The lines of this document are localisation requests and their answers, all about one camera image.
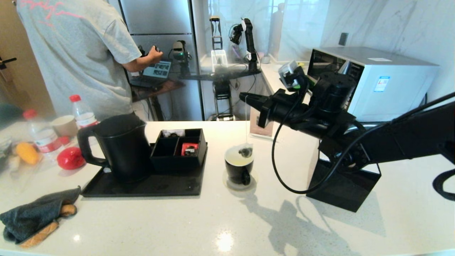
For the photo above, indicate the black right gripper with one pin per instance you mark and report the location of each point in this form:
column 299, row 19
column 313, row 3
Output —
column 284, row 106

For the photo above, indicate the black electric kettle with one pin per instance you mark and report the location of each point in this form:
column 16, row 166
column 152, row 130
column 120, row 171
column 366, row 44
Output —
column 122, row 149

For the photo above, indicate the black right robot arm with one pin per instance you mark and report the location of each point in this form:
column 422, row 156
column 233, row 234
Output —
column 398, row 138

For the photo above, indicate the pink QR code sign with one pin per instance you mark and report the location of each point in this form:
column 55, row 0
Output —
column 253, row 122

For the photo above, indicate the white bowl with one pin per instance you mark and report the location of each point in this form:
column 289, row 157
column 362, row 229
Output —
column 278, row 67

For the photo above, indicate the black mug white inside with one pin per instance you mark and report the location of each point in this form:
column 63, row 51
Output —
column 236, row 174

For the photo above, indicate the red sachet packet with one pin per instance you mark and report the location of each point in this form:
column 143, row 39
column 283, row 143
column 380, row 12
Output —
column 185, row 148

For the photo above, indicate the round translucent coaster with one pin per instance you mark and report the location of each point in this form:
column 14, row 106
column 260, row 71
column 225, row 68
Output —
column 226, row 182

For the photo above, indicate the white sachet packet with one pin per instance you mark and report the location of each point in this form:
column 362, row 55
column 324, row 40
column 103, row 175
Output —
column 174, row 133

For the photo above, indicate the brown wooden desk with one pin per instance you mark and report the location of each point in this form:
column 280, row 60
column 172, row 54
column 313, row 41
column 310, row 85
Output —
column 156, row 91

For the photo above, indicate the open laptop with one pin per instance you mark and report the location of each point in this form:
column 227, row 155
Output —
column 158, row 69

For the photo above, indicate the black compartment organizer box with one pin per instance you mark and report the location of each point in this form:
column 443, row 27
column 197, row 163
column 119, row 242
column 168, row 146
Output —
column 163, row 165

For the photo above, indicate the black tissue box white lid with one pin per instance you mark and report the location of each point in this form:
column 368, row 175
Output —
column 337, row 192

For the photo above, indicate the black serving tray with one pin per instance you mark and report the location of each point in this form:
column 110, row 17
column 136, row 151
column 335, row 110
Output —
column 149, row 186

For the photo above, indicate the silver microwave oven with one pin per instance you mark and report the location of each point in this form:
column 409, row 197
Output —
column 391, row 91

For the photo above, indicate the clear water bottle red cap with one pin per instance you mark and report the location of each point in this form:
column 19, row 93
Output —
column 83, row 117
column 44, row 138

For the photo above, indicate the person in gray t-shirt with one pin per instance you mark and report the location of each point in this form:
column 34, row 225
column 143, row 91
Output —
column 71, row 53

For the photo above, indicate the beige paper cup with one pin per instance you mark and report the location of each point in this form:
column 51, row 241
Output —
column 64, row 126

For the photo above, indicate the red round fruit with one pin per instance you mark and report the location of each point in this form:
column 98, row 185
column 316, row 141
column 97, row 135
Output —
column 70, row 159

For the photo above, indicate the orange fruit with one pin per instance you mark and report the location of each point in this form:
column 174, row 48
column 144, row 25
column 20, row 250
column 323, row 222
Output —
column 27, row 153

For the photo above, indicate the dark oven mitt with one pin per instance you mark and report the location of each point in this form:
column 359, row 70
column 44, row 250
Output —
column 32, row 217

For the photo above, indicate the brown cork pad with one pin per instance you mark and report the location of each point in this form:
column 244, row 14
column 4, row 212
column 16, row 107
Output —
column 39, row 234

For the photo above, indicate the dark wall socket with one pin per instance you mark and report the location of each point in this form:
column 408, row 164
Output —
column 343, row 39

